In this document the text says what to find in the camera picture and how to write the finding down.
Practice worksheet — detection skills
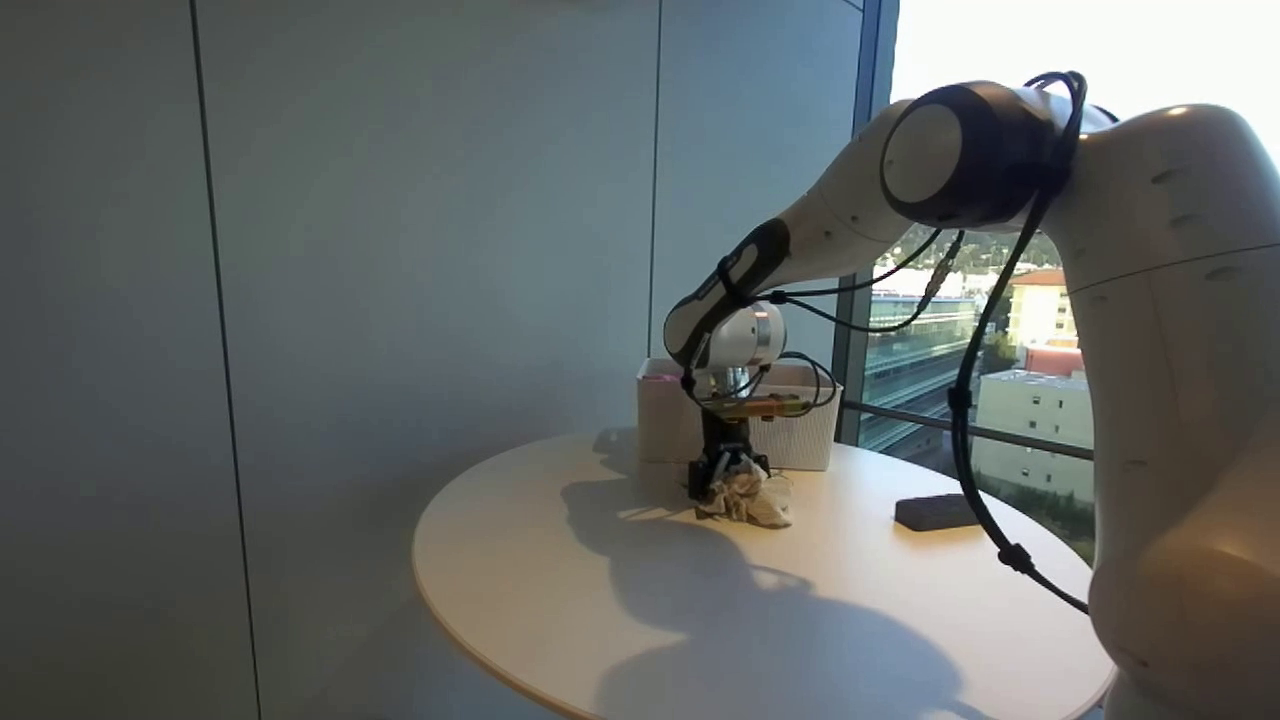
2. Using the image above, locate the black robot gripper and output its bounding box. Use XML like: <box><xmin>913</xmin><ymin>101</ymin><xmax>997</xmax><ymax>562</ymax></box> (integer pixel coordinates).
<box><xmin>683</xmin><ymin>412</ymin><xmax>767</xmax><ymax>505</ymax></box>

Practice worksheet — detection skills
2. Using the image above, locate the white towel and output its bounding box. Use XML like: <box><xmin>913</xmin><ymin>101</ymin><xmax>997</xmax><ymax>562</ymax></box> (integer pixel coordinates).
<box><xmin>686</xmin><ymin>453</ymin><xmax>793</xmax><ymax>528</ymax></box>

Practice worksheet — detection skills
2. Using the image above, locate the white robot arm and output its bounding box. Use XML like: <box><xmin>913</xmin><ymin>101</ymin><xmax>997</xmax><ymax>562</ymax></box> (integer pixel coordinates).
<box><xmin>663</xmin><ymin>71</ymin><xmax>1280</xmax><ymax>720</ymax></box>

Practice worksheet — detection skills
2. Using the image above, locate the white plastic storage bin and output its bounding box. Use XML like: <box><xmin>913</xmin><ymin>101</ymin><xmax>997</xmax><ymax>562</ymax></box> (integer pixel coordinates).
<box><xmin>635</xmin><ymin>358</ymin><xmax>838</xmax><ymax>472</ymax></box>

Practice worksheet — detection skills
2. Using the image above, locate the pink cloth in bin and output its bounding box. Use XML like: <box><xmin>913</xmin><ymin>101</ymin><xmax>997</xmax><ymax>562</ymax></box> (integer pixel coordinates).
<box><xmin>639</xmin><ymin>363</ymin><xmax>671</xmax><ymax>382</ymax></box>

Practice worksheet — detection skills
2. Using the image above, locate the black rectangular eraser block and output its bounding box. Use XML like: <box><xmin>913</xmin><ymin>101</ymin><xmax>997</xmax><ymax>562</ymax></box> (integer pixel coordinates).
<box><xmin>894</xmin><ymin>490</ymin><xmax>976</xmax><ymax>532</ymax></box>

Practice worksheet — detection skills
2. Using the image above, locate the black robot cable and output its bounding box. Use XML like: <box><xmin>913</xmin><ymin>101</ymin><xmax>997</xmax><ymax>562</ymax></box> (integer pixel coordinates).
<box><xmin>715</xmin><ymin>67</ymin><xmax>1098</xmax><ymax>614</ymax></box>

